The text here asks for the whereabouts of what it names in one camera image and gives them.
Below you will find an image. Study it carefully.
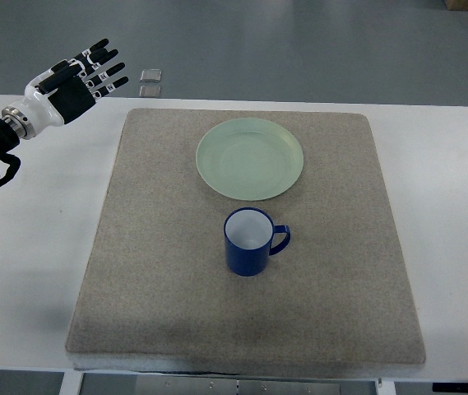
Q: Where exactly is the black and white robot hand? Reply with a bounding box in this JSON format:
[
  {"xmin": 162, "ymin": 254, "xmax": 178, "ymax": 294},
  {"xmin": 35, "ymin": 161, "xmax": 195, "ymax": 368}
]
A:
[{"xmin": 24, "ymin": 39, "xmax": 128, "ymax": 129}]

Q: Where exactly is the blue mug white inside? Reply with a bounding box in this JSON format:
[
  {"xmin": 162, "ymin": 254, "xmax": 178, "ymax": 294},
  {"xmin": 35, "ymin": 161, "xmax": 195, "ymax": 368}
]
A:
[{"xmin": 223, "ymin": 207, "xmax": 291, "ymax": 277}]

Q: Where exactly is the upper metal floor plate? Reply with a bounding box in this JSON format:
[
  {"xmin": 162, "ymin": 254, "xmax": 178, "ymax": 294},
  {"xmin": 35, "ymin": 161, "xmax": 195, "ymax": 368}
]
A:
[{"xmin": 139, "ymin": 69, "xmax": 162, "ymax": 83}]

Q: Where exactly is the light green plate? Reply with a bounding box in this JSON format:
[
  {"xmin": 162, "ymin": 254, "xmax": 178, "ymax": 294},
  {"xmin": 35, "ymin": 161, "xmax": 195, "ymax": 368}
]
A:
[{"xmin": 196, "ymin": 118, "xmax": 304, "ymax": 201}]

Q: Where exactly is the beige felt mat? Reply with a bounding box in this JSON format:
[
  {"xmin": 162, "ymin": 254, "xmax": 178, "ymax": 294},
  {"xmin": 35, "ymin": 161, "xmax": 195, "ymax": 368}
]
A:
[{"xmin": 66, "ymin": 109, "xmax": 425, "ymax": 372}]

